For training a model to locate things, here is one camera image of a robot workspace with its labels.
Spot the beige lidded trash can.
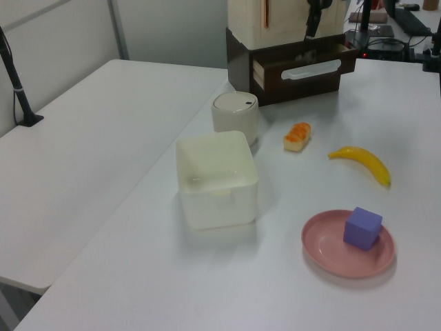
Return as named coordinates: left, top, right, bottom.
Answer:
left=210, top=90, right=260, bottom=146

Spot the pink round plate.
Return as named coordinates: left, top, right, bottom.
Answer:
left=300, top=208, right=397, bottom=280

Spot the purple foam cube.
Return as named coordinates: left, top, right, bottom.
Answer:
left=342, top=206, right=384, bottom=252

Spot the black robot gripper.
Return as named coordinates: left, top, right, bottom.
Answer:
left=303, top=0, right=334, bottom=41

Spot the black pole with clamp base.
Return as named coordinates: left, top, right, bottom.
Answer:
left=0, top=25, right=45, bottom=127

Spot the black electronics box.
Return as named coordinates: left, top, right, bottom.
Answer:
left=363, top=37, right=409, bottom=60

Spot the white plastic drawer handle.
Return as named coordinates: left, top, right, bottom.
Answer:
left=280, top=58, right=342, bottom=81

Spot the dark brown drawer cabinet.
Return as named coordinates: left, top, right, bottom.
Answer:
left=225, top=26, right=346, bottom=108

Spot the orange glazed toy bread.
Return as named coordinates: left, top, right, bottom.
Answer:
left=283, top=122, right=312, bottom=153

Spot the yellow toy banana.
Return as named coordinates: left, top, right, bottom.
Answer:
left=327, top=146, right=392, bottom=188

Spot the black monitor stand pole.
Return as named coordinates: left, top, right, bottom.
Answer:
left=353, top=0, right=374, bottom=35

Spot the cream plastic open box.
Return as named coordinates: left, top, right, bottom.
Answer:
left=175, top=130, right=260, bottom=232

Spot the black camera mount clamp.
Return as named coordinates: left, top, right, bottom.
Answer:
left=421, top=30, right=441, bottom=74

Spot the black keyboard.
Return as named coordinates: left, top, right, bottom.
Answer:
left=393, top=6, right=433, bottom=36

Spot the wooden drawer with brown front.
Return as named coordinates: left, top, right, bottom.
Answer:
left=252, top=33, right=360, bottom=105

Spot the cream toy fridge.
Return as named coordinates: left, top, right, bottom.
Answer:
left=227, top=0, right=346, bottom=50

